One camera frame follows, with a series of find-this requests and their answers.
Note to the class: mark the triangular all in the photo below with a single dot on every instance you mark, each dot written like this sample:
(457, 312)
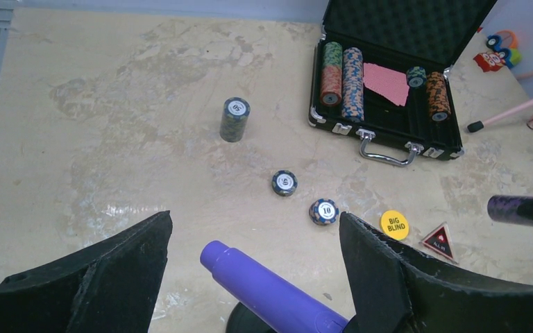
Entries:
(438, 240)

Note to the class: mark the green and red chip row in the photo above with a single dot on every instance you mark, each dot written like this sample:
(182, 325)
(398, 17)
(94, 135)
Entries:
(331, 74)

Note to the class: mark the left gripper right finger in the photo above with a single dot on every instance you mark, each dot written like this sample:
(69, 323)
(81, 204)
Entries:
(397, 288)

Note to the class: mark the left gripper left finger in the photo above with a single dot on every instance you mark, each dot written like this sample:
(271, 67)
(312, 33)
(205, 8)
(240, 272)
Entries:
(110, 286)

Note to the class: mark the ten value poker chip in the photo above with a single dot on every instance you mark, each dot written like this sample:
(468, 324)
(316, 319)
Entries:
(324, 211)

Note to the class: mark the red toy card pack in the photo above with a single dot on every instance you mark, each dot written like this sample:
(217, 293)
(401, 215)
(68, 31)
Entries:
(489, 61)

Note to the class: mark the purple handheld massager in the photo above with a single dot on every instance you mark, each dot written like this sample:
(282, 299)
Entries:
(275, 301)

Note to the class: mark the pink playing card deck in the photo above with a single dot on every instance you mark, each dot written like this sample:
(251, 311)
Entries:
(386, 82)

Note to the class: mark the fifty value poker chip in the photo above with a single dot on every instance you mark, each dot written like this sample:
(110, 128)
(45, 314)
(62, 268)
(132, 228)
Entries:
(284, 183)

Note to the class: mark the dark green chip stack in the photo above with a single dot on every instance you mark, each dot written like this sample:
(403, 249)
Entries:
(416, 77)

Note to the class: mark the colourful toy car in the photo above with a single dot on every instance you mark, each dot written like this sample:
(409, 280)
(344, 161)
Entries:
(505, 44)

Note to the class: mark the black aluminium poker case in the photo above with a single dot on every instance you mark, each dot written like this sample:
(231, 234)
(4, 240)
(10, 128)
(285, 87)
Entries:
(398, 35)

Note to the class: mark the blue and orange chip row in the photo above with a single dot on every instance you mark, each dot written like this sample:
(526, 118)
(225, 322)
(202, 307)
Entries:
(352, 85)

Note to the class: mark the yellow big blind button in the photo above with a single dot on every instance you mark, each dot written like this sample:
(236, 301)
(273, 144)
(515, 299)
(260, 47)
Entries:
(394, 224)

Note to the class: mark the orange and black chip row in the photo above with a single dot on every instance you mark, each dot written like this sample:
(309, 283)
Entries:
(438, 103)

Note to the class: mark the tall grey chip stack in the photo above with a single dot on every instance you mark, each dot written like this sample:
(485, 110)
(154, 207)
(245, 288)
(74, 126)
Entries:
(235, 114)

